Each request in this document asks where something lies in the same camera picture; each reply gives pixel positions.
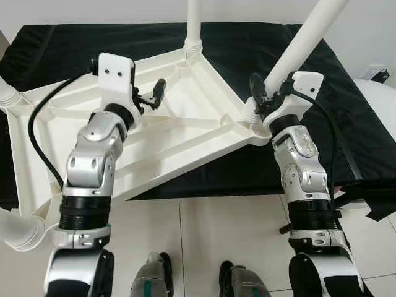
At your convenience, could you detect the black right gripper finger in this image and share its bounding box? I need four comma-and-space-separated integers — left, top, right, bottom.
248, 72, 269, 106

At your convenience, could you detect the white plastic table top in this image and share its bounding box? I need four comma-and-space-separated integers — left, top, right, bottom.
0, 51, 273, 248

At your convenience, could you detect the white plastic table leg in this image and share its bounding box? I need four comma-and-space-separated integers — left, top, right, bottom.
0, 80, 23, 110
0, 207, 48, 252
185, 0, 204, 55
241, 0, 350, 124

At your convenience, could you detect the black tablecloth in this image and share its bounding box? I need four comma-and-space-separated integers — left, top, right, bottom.
0, 24, 396, 220

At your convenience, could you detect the black metal table leg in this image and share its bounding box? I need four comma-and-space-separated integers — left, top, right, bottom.
279, 189, 367, 235

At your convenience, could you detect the grey robot left leg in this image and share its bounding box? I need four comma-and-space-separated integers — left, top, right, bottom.
130, 251, 174, 297

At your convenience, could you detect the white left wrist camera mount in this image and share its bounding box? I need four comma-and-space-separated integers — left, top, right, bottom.
97, 53, 142, 131

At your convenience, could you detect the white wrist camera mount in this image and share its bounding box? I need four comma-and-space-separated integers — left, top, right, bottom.
97, 53, 142, 131
263, 71, 324, 132

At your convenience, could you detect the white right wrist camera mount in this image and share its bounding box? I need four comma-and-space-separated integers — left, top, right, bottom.
263, 71, 324, 132

